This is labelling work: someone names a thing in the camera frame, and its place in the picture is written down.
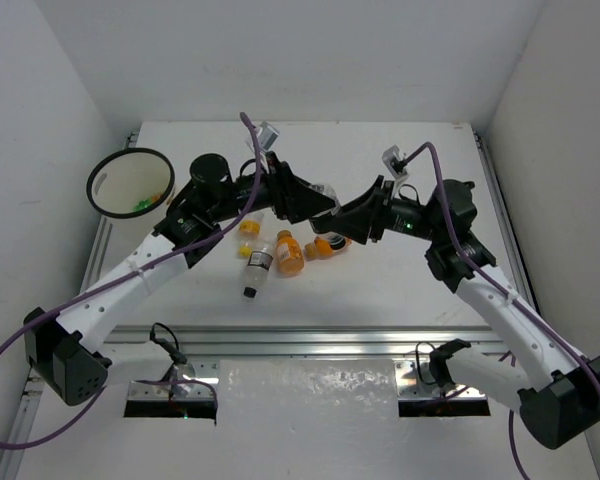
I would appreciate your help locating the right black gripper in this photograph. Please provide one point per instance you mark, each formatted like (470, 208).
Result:
(355, 219)

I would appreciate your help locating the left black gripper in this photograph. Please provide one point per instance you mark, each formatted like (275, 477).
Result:
(282, 190)

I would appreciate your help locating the clear bottle black label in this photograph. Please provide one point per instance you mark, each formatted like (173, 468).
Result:
(328, 191)
(256, 271)

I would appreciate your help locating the orange juice bottle floral label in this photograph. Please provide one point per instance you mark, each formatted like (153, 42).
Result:
(321, 249)

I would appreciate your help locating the orange juice bottle barcode label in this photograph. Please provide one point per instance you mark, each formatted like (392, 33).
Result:
(289, 255)

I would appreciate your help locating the green plastic bottle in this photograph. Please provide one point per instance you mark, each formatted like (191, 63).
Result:
(141, 205)

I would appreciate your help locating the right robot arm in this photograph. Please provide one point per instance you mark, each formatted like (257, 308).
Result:
(554, 388)

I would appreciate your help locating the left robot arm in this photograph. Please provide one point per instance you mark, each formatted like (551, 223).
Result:
(68, 350)

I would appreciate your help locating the white bin with black rim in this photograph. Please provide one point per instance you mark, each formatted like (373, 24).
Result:
(124, 178)

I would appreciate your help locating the clear bottle yellow label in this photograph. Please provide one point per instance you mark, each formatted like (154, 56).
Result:
(249, 233)

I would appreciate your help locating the clear bottle black label front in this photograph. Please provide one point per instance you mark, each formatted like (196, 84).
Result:
(256, 271)

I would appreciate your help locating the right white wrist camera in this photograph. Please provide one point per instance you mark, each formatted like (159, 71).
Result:
(395, 160)

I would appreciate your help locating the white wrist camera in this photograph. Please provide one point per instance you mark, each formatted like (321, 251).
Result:
(395, 160)
(266, 135)

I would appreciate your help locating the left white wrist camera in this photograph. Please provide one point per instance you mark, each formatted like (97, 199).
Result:
(266, 135)

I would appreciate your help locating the aluminium right side rail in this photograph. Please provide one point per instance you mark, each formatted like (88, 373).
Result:
(519, 271)

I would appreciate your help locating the aluminium rail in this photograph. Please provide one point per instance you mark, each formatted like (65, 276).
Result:
(519, 271)
(34, 386)
(323, 342)

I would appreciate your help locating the aluminium front rail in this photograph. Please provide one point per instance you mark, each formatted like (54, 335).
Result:
(323, 342)

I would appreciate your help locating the aluminium left side rail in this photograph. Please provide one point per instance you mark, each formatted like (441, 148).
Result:
(34, 386)

